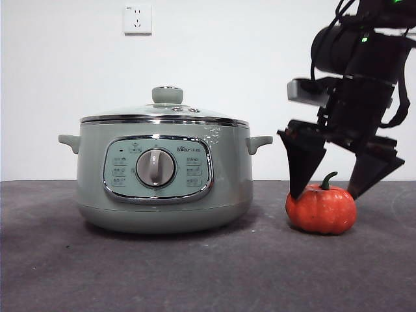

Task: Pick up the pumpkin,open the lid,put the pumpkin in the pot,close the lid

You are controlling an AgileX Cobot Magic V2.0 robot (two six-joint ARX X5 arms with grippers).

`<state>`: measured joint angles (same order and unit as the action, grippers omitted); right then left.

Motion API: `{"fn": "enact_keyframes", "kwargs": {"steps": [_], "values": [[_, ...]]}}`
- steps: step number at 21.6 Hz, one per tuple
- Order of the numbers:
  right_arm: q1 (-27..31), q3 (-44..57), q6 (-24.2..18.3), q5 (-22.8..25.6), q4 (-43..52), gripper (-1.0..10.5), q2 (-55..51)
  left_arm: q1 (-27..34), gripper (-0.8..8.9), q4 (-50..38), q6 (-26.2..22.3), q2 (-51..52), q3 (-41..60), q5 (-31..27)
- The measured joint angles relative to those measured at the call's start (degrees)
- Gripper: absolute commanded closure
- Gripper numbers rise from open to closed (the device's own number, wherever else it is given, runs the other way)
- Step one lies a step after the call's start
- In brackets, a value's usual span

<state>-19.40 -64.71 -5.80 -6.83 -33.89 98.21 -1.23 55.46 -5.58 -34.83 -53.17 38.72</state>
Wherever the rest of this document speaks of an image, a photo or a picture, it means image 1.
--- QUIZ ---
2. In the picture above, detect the small orange pumpkin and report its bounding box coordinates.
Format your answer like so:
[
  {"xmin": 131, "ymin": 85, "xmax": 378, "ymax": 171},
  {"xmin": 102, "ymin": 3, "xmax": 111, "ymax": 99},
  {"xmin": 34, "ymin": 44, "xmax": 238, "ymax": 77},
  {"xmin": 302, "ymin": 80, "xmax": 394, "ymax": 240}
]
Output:
[{"xmin": 285, "ymin": 171, "xmax": 358, "ymax": 236}]

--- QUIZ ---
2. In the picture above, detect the glass lid with green knob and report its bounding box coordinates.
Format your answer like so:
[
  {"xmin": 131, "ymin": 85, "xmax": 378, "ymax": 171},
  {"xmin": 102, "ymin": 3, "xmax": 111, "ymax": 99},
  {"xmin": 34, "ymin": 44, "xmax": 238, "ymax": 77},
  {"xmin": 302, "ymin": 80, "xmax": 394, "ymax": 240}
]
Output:
[{"xmin": 80, "ymin": 85, "xmax": 251, "ymax": 126}]

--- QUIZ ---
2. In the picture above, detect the sage green electric pot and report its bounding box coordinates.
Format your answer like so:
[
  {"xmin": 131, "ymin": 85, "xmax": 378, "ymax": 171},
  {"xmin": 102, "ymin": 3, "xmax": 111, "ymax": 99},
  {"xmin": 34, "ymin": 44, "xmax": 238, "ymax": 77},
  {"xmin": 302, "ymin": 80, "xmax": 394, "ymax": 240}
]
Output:
[{"xmin": 58, "ymin": 120, "xmax": 273, "ymax": 235}]

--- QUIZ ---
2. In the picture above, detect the black cable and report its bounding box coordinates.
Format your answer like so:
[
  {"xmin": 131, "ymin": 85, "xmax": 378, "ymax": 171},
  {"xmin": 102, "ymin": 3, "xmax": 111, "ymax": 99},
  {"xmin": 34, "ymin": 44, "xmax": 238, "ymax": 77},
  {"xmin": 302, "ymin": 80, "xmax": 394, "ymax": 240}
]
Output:
[
  {"xmin": 382, "ymin": 27, "xmax": 411, "ymax": 129},
  {"xmin": 309, "ymin": 0, "xmax": 350, "ymax": 82}
]

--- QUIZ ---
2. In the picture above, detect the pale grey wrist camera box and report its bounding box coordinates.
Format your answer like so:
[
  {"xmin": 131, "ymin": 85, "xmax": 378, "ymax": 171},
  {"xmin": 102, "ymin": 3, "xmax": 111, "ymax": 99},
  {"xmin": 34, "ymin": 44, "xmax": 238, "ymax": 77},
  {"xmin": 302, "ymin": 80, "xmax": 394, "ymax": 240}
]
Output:
[{"xmin": 287, "ymin": 77, "xmax": 339, "ymax": 109}]

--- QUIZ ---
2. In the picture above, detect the white wall socket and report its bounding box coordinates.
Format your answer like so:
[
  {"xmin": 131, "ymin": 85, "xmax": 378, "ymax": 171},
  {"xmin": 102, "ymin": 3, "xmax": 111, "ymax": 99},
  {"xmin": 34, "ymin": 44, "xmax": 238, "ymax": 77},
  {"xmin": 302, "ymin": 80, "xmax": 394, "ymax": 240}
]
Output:
[{"xmin": 122, "ymin": 5, "xmax": 153, "ymax": 37}]

